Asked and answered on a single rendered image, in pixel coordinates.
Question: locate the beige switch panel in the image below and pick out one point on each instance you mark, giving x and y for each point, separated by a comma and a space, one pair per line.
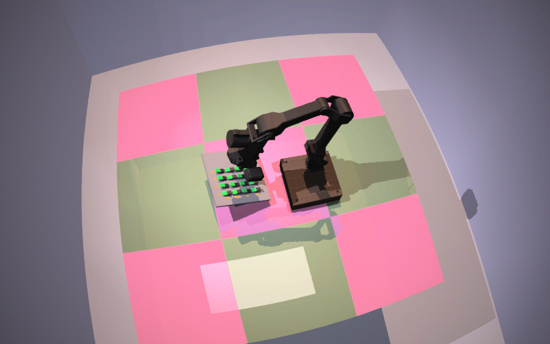
227, 182

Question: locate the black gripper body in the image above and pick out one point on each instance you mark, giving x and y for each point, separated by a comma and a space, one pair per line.
252, 173

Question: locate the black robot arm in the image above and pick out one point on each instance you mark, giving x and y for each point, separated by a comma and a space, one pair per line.
273, 124

